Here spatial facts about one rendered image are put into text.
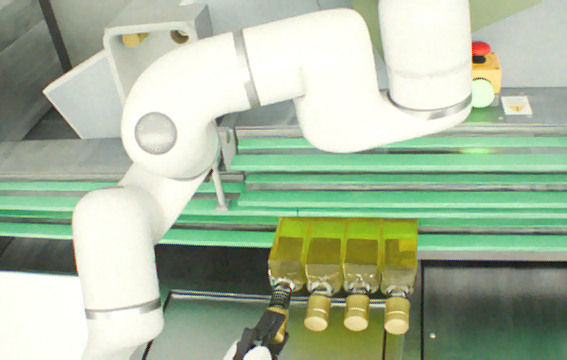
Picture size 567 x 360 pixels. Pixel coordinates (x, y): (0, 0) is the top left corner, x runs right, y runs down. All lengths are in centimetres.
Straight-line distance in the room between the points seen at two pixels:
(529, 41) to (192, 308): 76
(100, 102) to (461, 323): 82
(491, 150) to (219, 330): 55
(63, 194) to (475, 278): 81
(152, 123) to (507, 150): 58
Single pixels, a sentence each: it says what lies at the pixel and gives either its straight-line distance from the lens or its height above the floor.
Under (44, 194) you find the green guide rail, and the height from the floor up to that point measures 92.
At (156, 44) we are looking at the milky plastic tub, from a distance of 109.
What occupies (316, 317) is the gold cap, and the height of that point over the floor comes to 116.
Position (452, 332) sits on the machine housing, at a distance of 104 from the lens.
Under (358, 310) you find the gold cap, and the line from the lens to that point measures 83.
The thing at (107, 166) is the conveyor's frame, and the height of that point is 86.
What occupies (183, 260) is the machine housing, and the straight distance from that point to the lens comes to 123.
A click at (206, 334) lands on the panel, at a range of 103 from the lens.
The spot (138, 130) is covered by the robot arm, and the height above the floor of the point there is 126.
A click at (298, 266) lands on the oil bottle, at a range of 89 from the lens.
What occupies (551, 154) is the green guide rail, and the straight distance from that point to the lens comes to 94.
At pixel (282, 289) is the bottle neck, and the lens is 88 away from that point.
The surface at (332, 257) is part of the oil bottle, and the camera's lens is 90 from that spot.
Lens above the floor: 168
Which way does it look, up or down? 51 degrees down
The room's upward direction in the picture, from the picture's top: 164 degrees counter-clockwise
